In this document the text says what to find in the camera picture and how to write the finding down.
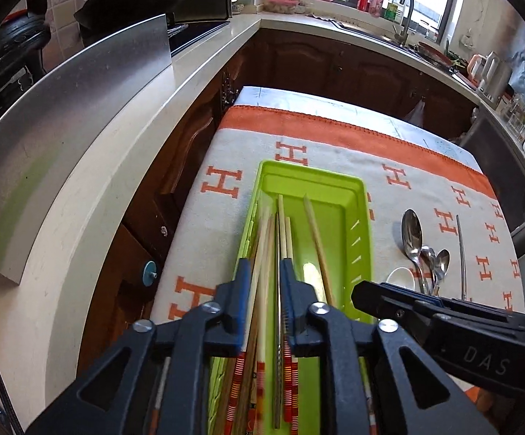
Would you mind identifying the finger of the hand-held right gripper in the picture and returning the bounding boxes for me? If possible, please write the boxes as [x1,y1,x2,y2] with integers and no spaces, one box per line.
[378,282,525,331]
[350,281,436,332]

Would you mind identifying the white kitchen countertop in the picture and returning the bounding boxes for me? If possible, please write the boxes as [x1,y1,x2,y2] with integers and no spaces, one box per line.
[0,9,525,435]

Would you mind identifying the white pink electric kettle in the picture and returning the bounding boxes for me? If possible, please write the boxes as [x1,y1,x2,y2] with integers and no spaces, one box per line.
[466,51,512,100]

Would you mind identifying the blue round knob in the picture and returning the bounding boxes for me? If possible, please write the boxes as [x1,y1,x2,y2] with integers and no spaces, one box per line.
[141,260,159,287]

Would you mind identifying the wooden chopstick red striped end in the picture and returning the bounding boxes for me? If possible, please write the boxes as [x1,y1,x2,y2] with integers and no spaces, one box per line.
[226,217,267,435]
[285,216,301,433]
[244,206,274,435]
[277,194,296,433]
[212,236,261,435]
[302,195,338,313]

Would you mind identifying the small metal spoon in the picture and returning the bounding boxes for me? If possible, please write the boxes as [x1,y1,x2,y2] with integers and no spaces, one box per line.
[431,248,451,297]
[420,245,437,294]

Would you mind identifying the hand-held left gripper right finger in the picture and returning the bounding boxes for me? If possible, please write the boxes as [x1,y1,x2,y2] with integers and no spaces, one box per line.
[278,257,499,435]

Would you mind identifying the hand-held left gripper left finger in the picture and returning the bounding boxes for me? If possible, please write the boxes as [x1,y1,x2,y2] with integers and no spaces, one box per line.
[24,257,251,435]

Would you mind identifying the beige orange letter-print blanket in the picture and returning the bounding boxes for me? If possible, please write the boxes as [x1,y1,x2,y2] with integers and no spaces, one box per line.
[149,104,525,435]

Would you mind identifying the steel kitchen sink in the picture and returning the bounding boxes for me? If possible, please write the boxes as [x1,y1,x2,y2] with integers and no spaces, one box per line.
[330,18,422,53]

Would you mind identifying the brown wooden cabinets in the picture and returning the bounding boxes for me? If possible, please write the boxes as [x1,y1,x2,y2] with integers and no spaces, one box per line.
[76,27,481,372]

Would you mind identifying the hanging plastic bag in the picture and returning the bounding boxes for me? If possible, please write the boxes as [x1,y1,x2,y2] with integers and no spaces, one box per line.
[405,97,428,130]

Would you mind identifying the black glass cooktop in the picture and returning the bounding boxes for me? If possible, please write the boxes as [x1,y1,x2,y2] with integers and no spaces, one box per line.
[167,20,231,57]

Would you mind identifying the ribbed metal chopstick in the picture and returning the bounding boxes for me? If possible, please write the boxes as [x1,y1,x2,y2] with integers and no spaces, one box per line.
[455,214,468,302]
[274,258,288,429]

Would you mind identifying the white ceramic spoon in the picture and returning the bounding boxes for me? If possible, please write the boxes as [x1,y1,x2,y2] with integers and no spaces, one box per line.
[386,266,416,291]

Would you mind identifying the clear food container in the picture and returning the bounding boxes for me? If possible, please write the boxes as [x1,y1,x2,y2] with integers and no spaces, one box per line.
[264,0,306,14]

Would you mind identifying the large metal spoon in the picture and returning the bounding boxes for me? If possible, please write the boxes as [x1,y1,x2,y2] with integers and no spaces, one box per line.
[401,208,427,294]

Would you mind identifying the green plastic utensil tray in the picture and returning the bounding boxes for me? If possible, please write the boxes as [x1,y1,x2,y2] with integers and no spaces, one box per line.
[208,159,376,435]

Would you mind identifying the glass jars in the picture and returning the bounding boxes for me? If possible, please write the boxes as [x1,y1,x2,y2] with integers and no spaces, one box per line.
[500,93,525,143]

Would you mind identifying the metal faucet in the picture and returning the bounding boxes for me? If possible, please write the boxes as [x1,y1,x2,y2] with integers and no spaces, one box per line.
[391,0,416,47]

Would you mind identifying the stainless steel sheet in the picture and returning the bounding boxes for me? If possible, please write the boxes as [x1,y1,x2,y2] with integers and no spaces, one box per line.
[0,13,172,284]

